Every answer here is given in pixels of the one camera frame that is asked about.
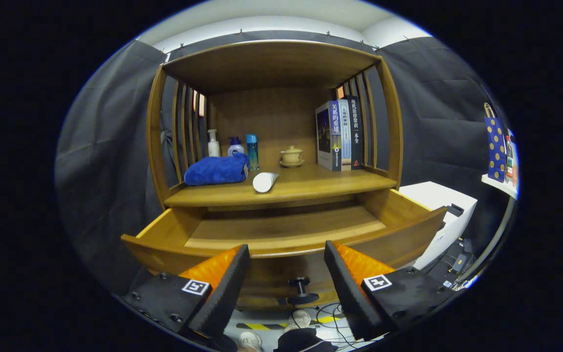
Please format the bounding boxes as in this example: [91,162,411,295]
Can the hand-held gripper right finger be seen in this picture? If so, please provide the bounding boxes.
[324,240,458,342]

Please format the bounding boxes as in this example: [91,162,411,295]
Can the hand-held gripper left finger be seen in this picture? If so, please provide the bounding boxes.
[121,244,251,343]

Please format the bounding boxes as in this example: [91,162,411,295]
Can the wooden drawer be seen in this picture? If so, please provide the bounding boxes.
[121,188,448,311]

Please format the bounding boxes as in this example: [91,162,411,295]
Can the white green cleanser tube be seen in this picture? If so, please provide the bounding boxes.
[252,172,280,194]

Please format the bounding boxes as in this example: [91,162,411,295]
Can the wooden countertop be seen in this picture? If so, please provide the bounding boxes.
[163,163,398,208]

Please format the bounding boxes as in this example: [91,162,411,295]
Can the wooden cabinet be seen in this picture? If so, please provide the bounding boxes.
[121,40,448,311]

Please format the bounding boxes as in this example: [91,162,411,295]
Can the yellow black floor tape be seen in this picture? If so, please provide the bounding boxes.
[236,315,346,331]

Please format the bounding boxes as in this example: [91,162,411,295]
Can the person's white shoe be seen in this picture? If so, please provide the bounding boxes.
[239,331,263,352]
[289,309,311,329]

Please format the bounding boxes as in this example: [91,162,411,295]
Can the person's dark trousers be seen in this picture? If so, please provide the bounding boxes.
[274,328,338,352]

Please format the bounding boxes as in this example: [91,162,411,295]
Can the blue folded towel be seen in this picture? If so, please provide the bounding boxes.
[184,153,250,186]

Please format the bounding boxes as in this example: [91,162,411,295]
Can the white box unit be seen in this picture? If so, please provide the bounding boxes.
[398,181,478,270]

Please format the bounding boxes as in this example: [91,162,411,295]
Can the beige lidded teacup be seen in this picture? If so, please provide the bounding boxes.
[280,145,305,168]

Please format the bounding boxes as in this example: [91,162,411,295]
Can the teal bottle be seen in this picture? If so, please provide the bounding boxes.
[245,133,260,172]

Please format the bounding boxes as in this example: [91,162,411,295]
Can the light blue book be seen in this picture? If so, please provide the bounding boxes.
[336,98,353,171]

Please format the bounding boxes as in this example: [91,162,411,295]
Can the thick blue book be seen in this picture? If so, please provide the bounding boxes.
[315,101,342,172]

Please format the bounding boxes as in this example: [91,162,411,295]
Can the black book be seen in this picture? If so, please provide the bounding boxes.
[346,95,364,170]

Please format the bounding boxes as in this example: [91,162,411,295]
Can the white side table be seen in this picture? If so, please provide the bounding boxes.
[457,174,519,284]

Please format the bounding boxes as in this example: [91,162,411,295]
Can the blue polka dot gift bag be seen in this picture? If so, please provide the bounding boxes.
[483,103,508,183]

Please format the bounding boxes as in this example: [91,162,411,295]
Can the black floor cables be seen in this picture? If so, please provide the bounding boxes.
[311,303,360,343]

